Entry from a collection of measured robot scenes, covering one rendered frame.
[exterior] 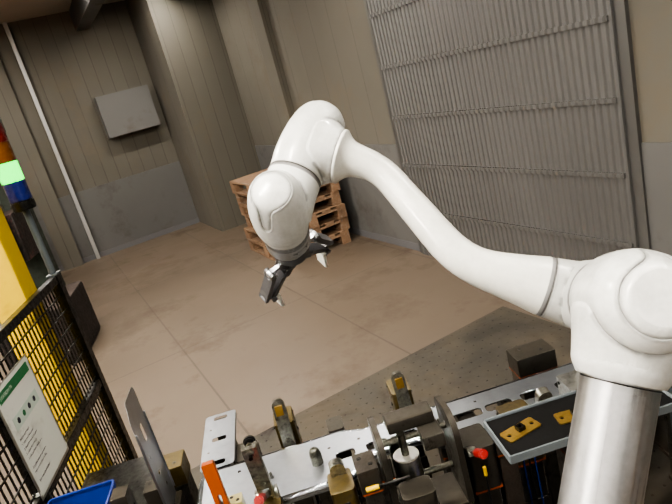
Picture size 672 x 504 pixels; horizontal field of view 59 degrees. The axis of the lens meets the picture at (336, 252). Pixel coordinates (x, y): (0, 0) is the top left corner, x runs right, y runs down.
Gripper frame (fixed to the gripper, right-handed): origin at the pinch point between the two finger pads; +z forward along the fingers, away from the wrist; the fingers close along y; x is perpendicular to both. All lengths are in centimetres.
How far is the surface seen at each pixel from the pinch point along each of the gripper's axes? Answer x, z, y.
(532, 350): -47, 50, 43
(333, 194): 223, 455, 181
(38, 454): 23, 28, -74
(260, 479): -22.3, 20.1, -36.4
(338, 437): -25, 46, -16
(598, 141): 7, 184, 224
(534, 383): -53, 44, 33
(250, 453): -17.9, 12.7, -33.8
